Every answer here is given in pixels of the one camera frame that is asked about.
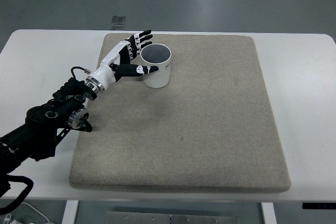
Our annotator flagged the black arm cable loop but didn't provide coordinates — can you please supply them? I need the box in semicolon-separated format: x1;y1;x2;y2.
0;174;35;216

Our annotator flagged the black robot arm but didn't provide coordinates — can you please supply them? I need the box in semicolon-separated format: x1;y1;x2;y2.
1;30;158;178

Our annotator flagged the grey metal base plate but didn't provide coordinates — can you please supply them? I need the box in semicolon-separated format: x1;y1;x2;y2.
106;211;237;224

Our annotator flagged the beige felt mat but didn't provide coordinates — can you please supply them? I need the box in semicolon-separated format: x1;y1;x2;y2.
69;34;291;193

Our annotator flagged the black table control panel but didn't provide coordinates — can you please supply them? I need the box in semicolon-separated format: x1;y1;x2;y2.
302;202;336;210

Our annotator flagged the white table leg frame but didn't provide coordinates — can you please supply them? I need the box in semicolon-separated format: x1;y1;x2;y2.
61;200;79;224

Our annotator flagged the white plastic cup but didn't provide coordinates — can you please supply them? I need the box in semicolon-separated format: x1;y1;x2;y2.
140;44;172;88

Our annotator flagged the metal floor plate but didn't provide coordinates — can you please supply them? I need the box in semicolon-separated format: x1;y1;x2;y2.
111;15;126;30

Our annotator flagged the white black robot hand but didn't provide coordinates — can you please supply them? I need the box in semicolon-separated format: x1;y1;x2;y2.
86;30;159;92

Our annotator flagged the white cable on floor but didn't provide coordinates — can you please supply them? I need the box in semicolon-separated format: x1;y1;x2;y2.
0;202;50;224

